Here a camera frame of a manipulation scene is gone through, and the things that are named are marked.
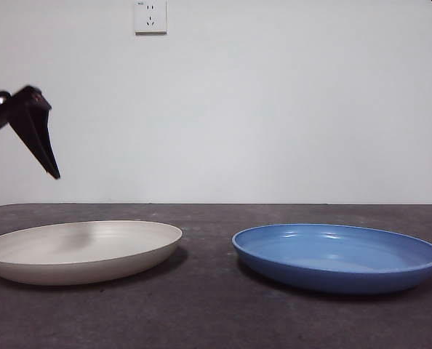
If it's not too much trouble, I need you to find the white plate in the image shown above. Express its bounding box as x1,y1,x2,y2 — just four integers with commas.
0,220,183,286

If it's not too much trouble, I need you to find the blue plate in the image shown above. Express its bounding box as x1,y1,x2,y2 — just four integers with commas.
231,223,432,294

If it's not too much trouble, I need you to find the white wall power outlet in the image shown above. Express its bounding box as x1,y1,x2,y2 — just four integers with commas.
135,1,168,36

